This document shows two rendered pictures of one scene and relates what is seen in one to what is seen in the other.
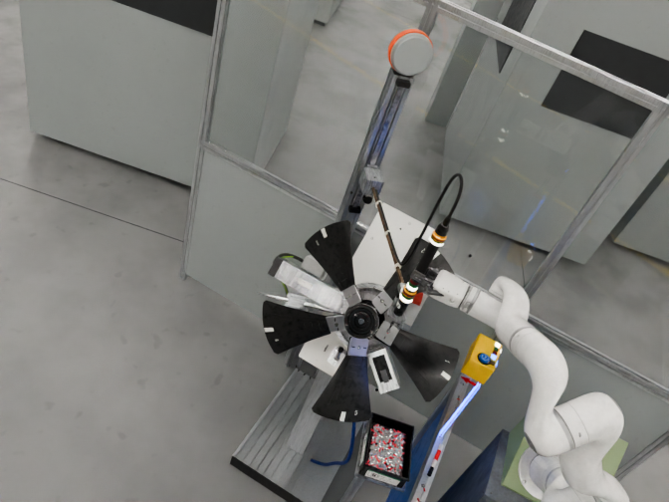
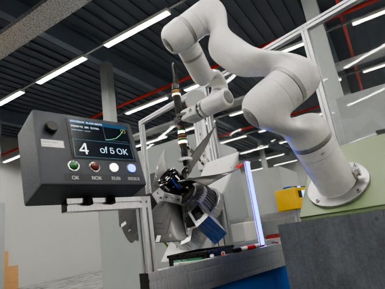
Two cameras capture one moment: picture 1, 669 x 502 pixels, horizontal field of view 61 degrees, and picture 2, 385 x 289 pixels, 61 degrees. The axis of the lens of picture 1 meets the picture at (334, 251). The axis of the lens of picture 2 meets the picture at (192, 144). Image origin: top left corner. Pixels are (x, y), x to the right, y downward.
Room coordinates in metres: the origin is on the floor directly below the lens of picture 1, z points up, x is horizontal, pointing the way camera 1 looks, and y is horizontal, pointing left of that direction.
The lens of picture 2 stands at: (0.08, -1.12, 0.93)
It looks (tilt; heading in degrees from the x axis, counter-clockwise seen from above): 15 degrees up; 32
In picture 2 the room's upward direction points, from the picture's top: 8 degrees counter-clockwise
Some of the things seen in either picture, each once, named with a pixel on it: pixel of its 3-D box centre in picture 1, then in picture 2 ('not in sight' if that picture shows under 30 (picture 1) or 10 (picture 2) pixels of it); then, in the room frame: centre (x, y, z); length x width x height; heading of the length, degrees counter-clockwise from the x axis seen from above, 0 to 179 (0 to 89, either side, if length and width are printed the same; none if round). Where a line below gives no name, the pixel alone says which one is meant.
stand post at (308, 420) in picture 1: (315, 404); not in sight; (1.50, -0.16, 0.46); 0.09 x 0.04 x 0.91; 77
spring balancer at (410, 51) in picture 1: (410, 52); (196, 100); (2.04, 0.00, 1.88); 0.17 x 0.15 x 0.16; 77
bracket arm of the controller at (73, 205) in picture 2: not in sight; (109, 203); (0.68, -0.48, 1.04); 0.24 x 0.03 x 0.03; 167
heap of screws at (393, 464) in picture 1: (385, 451); not in sight; (1.16, -0.42, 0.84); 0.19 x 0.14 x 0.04; 3
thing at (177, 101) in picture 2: (422, 266); (179, 115); (1.37, -0.27, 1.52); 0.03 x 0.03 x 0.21
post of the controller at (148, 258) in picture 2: not in sight; (146, 233); (0.78, -0.51, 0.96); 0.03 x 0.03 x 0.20; 77
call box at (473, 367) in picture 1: (481, 359); (295, 200); (1.58, -0.69, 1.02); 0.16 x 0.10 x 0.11; 167
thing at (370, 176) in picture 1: (370, 180); (204, 165); (1.95, -0.04, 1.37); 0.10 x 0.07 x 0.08; 22
